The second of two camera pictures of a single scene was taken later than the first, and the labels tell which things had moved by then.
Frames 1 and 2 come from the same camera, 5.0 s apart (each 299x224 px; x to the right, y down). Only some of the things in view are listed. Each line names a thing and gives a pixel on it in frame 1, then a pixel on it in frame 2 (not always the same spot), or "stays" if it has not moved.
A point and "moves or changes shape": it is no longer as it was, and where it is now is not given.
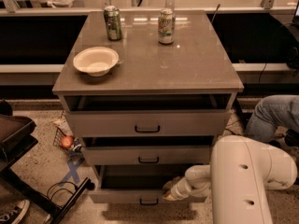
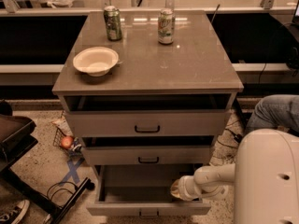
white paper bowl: x=96 y=61 stays
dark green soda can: x=112 y=22 stays
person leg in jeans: x=272 y=112 stays
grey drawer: x=137 y=184 moves or changes shape
